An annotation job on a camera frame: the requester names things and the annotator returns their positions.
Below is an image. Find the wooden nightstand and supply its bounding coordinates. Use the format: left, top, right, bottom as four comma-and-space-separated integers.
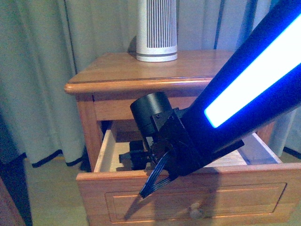
64, 49, 276, 174

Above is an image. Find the wooden drawer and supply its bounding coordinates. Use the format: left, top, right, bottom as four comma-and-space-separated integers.
77, 130, 301, 226

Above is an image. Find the wooden bed frame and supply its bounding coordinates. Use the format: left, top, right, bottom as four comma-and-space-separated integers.
0, 160, 33, 226

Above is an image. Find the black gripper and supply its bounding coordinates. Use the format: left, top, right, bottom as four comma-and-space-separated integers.
119, 92, 202, 178

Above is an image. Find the black ribbon cable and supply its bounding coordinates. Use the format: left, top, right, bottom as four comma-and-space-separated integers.
139, 152, 176, 198

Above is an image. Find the white cylindrical air purifier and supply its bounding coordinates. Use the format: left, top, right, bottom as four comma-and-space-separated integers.
136, 0, 177, 62

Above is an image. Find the grey curtain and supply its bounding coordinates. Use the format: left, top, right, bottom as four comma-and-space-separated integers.
0, 0, 301, 168

